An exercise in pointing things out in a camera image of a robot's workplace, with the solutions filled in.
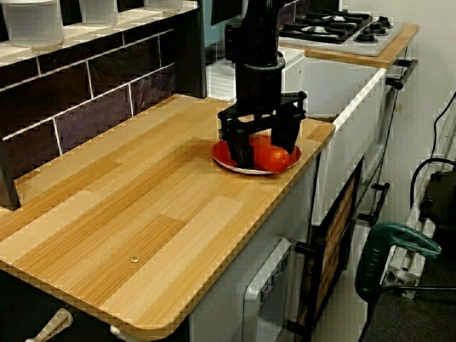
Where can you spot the black stove grate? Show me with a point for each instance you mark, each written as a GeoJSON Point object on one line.
{"type": "Point", "coordinates": [324, 26]}

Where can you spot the medium translucent plastic container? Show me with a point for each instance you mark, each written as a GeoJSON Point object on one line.
{"type": "Point", "coordinates": [98, 12]}

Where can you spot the black stove knob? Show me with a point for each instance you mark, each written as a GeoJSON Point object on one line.
{"type": "Point", "coordinates": [385, 21]}
{"type": "Point", "coordinates": [366, 35]}
{"type": "Point", "coordinates": [377, 28]}

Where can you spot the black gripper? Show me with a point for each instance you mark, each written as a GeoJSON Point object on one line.
{"type": "Point", "coordinates": [260, 92]}

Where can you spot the red round plate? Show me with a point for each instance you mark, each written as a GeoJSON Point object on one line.
{"type": "Point", "coordinates": [222, 156]}

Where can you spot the green power drill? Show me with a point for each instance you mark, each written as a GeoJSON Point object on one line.
{"type": "Point", "coordinates": [374, 263]}

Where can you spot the red toy sausage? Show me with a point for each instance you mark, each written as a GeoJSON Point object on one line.
{"type": "Point", "coordinates": [272, 156]}

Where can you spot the brass countertop screw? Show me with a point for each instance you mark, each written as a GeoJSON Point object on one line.
{"type": "Point", "coordinates": [134, 259]}

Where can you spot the white toy sink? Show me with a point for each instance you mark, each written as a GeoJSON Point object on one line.
{"type": "Point", "coordinates": [327, 89]}

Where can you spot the white toy dishwasher door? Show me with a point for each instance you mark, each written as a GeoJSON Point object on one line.
{"type": "Point", "coordinates": [267, 285]}

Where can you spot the grey toy stove top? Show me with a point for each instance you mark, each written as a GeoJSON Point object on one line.
{"type": "Point", "coordinates": [383, 42]}

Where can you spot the large translucent plastic container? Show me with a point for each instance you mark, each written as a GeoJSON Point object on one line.
{"type": "Point", "coordinates": [33, 21]}

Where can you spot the wooden slat cabinet door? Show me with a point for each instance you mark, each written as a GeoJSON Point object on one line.
{"type": "Point", "coordinates": [335, 242]}

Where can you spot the dark equipment box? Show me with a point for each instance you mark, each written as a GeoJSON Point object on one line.
{"type": "Point", "coordinates": [440, 199]}

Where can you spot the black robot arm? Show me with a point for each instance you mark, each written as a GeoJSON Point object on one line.
{"type": "Point", "coordinates": [258, 28]}

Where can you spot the aluminium extrusion bar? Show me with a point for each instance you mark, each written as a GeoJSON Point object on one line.
{"type": "Point", "coordinates": [413, 228]}

